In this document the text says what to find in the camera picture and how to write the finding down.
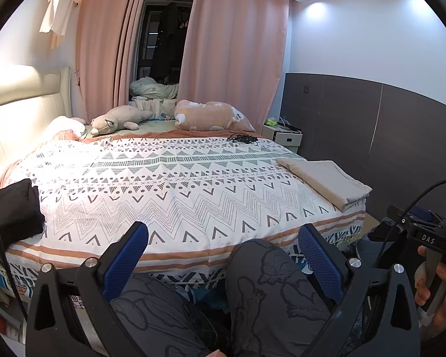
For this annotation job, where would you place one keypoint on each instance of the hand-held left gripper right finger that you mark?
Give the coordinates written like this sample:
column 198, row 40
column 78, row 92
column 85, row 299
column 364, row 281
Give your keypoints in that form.
column 319, row 260

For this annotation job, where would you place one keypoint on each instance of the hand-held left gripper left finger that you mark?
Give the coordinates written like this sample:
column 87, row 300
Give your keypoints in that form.
column 126, row 253

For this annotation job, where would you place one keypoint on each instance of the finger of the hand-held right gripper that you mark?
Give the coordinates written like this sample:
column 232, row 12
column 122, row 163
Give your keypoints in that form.
column 422, row 214

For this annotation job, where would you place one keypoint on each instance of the beige jacket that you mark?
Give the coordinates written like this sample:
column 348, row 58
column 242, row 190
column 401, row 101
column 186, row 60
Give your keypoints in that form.
column 327, row 182

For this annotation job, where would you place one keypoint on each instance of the black folded clothes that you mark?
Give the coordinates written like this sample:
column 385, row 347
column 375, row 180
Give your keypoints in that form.
column 11, row 212

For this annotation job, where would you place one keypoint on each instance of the person's left hand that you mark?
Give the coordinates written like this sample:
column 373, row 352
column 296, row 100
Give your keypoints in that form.
column 215, row 353

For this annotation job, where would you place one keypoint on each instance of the brown cardboard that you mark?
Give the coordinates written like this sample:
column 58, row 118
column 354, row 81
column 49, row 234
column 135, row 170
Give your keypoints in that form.
column 371, row 223

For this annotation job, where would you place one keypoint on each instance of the person's right leg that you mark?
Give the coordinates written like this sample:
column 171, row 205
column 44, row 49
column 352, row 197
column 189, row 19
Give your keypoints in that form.
column 271, row 290

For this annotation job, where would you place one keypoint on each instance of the person's leg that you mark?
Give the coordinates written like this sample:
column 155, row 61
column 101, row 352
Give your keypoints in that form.
column 271, row 290
column 159, row 316

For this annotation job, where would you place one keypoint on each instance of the person's left leg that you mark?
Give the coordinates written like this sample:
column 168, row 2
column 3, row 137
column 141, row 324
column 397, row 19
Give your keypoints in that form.
column 159, row 316

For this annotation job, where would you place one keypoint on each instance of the patterned white bedspread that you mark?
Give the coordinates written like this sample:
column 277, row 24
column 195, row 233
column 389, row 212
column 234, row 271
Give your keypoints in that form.
column 171, row 193

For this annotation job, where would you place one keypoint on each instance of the white bedside cabinet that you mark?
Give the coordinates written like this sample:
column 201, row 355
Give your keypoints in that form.
column 286, row 139

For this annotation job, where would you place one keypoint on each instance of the grey plush toy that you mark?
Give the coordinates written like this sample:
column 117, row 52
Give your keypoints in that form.
column 115, row 119

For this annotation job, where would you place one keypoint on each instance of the white pillow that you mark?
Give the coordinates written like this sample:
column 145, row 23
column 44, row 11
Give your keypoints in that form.
column 61, row 124

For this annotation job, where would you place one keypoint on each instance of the orange box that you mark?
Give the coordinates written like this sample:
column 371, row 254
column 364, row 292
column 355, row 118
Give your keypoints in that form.
column 0, row 323

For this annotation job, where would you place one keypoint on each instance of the green small item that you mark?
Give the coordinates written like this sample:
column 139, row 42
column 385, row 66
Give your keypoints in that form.
column 271, row 122

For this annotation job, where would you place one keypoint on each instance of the pink printed pillow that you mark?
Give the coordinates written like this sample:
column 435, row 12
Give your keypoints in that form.
column 208, row 117

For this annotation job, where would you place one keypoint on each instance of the crumpled pale green quilt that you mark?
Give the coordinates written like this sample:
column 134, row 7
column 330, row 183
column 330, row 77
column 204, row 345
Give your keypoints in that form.
column 148, row 87

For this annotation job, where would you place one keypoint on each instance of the beige padded headboard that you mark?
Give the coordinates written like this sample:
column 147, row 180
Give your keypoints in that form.
column 15, row 119

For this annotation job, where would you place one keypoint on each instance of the pink pleated curtain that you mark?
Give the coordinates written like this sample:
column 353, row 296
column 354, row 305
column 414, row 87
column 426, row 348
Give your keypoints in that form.
column 100, row 44

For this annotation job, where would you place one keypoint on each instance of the pink wide curtain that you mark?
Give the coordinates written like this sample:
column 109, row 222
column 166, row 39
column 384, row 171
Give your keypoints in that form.
column 234, row 44

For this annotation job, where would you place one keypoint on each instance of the white hanging garment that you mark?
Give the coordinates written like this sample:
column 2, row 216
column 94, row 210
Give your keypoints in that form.
column 61, row 7

